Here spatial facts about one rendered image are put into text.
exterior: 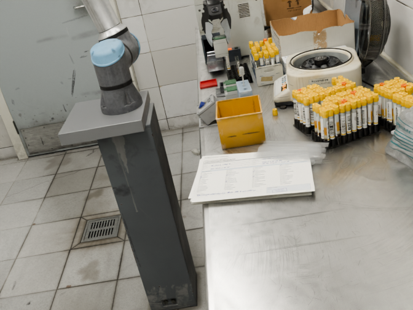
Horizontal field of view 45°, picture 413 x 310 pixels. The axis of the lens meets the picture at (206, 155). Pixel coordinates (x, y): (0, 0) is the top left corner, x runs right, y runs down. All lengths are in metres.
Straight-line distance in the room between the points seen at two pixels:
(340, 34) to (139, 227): 1.06
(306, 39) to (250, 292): 1.18
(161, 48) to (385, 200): 2.61
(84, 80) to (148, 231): 1.88
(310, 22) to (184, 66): 1.60
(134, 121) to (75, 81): 2.02
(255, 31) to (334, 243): 1.31
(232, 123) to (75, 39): 2.28
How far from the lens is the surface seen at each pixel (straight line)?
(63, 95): 3.72
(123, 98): 1.75
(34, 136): 3.91
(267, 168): 1.29
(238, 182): 1.25
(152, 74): 3.62
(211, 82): 1.97
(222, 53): 1.78
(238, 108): 1.53
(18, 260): 2.89
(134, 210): 1.91
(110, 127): 1.69
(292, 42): 1.92
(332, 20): 2.18
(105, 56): 1.71
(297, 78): 1.59
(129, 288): 2.41
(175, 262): 2.06
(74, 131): 1.72
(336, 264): 1.01
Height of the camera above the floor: 1.55
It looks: 28 degrees down
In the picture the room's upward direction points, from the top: 12 degrees counter-clockwise
